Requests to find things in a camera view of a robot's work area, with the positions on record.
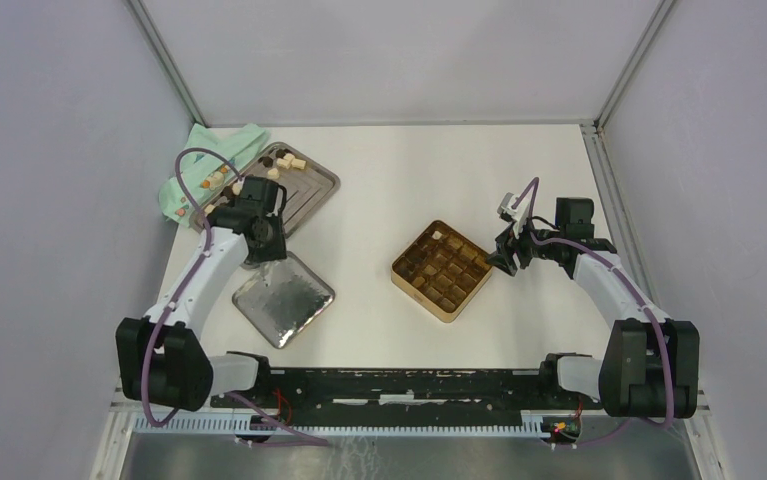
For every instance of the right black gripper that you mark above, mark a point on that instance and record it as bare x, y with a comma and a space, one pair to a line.
502, 256

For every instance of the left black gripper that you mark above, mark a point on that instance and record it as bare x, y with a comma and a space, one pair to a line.
277, 251

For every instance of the gold chocolate box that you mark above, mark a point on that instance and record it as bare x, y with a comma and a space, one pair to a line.
441, 275

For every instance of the steel serving tongs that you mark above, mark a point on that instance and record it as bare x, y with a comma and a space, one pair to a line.
265, 273

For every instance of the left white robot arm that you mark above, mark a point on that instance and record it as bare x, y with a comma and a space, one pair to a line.
161, 360

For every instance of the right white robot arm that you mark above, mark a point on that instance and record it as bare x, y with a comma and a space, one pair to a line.
650, 367

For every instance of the steel chocolate tray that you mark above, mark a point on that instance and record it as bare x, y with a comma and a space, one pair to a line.
307, 190

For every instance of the silver box lid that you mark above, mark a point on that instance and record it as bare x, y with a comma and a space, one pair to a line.
296, 297

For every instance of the green patterned cloth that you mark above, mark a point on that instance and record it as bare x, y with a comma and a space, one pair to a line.
203, 173

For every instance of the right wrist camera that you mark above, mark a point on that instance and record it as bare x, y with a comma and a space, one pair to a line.
515, 210

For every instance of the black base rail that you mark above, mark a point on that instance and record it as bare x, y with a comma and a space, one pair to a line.
338, 397

